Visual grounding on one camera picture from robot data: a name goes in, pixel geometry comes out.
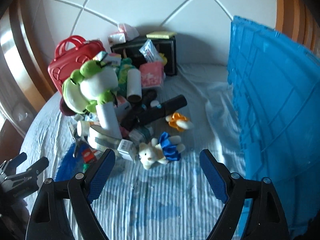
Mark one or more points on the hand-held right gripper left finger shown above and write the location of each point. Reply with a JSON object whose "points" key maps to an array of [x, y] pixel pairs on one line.
{"points": [[101, 175]]}

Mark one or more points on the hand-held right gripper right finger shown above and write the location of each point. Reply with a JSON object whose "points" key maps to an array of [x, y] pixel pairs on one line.
{"points": [[213, 177]]}

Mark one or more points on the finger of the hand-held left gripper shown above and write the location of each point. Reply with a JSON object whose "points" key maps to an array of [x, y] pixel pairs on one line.
{"points": [[37, 166], [15, 161]]}

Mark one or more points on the white bunny plush blue dress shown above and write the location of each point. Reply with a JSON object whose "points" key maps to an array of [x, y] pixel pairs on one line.
{"points": [[155, 152]]}

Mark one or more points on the blue plastic crate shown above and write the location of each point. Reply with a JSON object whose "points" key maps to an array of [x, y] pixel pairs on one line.
{"points": [[275, 92]]}

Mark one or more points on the red white packet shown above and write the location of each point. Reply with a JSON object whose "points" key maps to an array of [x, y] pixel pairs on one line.
{"points": [[88, 154]]}

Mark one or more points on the dark blue flat item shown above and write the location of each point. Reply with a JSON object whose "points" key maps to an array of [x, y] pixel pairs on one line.
{"points": [[67, 166]]}

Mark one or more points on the white grey wrapped pack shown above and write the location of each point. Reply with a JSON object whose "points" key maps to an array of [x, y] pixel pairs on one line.
{"points": [[105, 140]]}

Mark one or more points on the small white carton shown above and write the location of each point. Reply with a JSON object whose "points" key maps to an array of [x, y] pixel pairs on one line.
{"points": [[127, 148]]}

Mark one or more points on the small white bottle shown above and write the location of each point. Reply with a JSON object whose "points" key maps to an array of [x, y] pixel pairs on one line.
{"points": [[83, 128]]}

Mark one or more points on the white paper roll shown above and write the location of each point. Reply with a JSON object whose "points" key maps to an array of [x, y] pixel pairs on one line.
{"points": [[108, 120]]}

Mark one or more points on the small teal carton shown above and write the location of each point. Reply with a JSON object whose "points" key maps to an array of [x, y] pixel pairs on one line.
{"points": [[142, 133]]}

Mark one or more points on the maroon plush hat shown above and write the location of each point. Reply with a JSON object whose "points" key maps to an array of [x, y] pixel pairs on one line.
{"points": [[66, 108]]}

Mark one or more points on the orange white plush toy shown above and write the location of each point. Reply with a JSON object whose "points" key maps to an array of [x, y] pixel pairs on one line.
{"points": [[180, 122]]}

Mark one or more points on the white red carton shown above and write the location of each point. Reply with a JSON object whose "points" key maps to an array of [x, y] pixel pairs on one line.
{"points": [[123, 106]]}

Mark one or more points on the long black tube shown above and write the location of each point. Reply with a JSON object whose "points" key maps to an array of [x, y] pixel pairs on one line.
{"points": [[155, 110]]}

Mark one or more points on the green frog plush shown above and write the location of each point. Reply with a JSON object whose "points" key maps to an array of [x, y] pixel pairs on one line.
{"points": [[95, 82]]}

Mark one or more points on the white cylinder bottle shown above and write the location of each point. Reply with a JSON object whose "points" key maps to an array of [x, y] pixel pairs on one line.
{"points": [[133, 85]]}

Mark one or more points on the green patterned pouch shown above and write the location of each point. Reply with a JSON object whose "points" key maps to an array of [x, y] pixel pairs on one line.
{"points": [[125, 73]]}

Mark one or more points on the red toy suitcase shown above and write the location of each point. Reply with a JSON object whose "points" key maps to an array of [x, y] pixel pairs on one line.
{"points": [[65, 65]]}

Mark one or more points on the pink tissue pack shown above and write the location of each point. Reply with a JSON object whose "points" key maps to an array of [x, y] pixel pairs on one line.
{"points": [[151, 76]]}

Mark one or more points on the colourful printed carton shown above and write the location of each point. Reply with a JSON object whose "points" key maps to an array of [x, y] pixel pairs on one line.
{"points": [[110, 58]]}

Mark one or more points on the yellow rubber duck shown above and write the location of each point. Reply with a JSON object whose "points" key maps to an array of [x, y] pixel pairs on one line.
{"points": [[163, 59]]}

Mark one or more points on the black box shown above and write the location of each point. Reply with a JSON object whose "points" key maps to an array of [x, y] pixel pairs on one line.
{"points": [[170, 55]]}

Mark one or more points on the white blue plastic packet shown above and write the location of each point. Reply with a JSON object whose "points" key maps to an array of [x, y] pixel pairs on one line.
{"points": [[150, 51]]}

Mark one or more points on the white tissue packet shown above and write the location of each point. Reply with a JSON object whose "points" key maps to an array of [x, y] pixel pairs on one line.
{"points": [[123, 33]]}

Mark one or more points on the yellow sticky note pad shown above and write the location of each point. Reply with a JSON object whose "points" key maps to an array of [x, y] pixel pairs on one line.
{"points": [[161, 34]]}

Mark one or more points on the white padded headboard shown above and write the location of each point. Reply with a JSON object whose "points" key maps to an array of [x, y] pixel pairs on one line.
{"points": [[150, 5]]}

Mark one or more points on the wooden headboard post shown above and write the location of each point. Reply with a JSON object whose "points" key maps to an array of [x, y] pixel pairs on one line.
{"points": [[295, 10], [22, 55]]}

